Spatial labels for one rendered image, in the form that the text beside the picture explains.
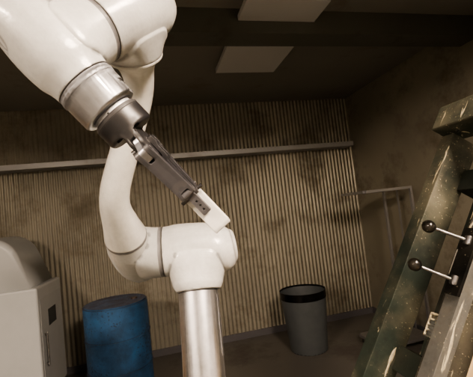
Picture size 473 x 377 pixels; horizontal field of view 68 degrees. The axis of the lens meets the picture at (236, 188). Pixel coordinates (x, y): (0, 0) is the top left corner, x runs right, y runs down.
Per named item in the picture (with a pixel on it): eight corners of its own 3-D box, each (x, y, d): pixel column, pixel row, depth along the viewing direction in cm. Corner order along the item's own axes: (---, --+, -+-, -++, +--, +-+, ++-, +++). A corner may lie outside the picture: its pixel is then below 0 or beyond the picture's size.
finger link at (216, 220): (200, 188, 55) (199, 188, 54) (230, 220, 56) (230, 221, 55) (185, 201, 55) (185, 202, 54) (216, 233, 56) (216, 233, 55)
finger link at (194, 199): (188, 184, 54) (187, 187, 51) (211, 208, 54) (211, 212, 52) (181, 191, 54) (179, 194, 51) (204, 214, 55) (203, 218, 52)
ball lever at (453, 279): (454, 289, 98) (404, 268, 103) (459, 276, 98) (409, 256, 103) (458, 288, 94) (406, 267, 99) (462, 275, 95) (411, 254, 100)
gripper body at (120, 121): (125, 93, 48) (173, 143, 49) (138, 99, 56) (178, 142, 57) (85, 130, 48) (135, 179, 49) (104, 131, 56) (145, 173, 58)
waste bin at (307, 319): (327, 337, 422) (320, 282, 426) (337, 355, 370) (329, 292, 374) (284, 341, 425) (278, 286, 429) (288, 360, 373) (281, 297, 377)
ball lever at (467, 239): (468, 249, 99) (418, 230, 104) (472, 236, 100) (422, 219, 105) (472, 247, 96) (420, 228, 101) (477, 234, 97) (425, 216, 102)
